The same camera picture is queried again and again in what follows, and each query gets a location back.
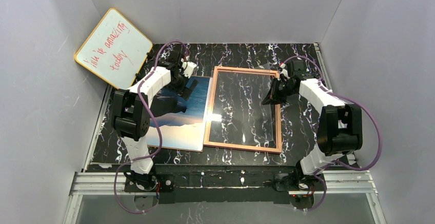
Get pink wooden picture frame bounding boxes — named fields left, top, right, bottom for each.
left=203, top=66, right=283, bottom=154

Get clear acrylic sheet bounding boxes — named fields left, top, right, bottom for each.
left=208, top=63, right=276, bottom=149

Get landscape photo board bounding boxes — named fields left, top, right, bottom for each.
left=151, top=76, right=212, bottom=152

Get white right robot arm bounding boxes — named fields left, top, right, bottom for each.
left=262, top=56, right=362, bottom=176

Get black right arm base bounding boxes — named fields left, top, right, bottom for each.
left=272, top=172, right=325, bottom=195

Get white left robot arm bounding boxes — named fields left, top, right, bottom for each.
left=111, top=52, right=198, bottom=174

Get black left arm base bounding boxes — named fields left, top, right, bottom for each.
left=124, top=172, right=175, bottom=193

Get yellow rimmed whiteboard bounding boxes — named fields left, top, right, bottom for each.
left=74, top=8, right=153, bottom=89

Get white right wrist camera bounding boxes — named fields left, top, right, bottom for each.
left=279, top=63, right=289, bottom=80

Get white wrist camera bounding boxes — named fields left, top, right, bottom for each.
left=182, top=62, right=197, bottom=78
left=279, top=63, right=289, bottom=80

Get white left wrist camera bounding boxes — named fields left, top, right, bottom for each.
left=182, top=62, right=197, bottom=78

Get aluminium rail frame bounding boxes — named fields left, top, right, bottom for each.
left=63, top=42, right=387, bottom=224

